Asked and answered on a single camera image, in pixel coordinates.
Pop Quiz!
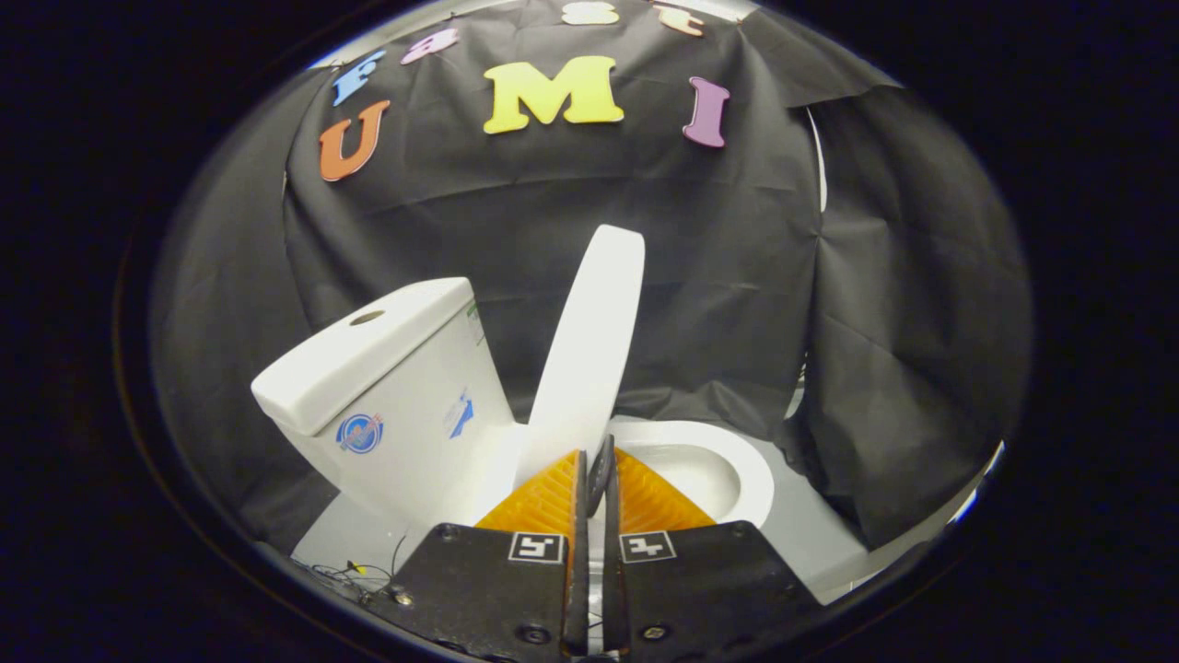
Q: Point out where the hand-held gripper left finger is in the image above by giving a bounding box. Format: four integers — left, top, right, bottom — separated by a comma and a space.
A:
368, 449, 590, 659

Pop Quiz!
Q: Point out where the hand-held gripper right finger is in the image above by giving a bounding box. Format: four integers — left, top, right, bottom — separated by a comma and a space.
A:
603, 448, 821, 659

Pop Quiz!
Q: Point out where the white toilet lid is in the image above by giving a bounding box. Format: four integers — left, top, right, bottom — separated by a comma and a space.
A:
513, 224, 647, 517

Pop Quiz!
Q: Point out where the white toilet seat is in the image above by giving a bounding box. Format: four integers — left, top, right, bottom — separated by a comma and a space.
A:
613, 420, 776, 529

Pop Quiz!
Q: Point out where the white ceramic toilet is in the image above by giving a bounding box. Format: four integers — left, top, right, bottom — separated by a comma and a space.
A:
251, 276, 776, 530

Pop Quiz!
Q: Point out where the white toilet tank cover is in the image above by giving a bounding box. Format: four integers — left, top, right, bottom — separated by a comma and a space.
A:
251, 276, 475, 436

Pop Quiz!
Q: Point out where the black backdrop cloth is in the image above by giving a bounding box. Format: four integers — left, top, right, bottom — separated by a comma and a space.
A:
152, 0, 1033, 553

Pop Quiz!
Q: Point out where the thin black cable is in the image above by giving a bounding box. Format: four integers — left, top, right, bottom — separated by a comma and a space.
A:
304, 534, 415, 609

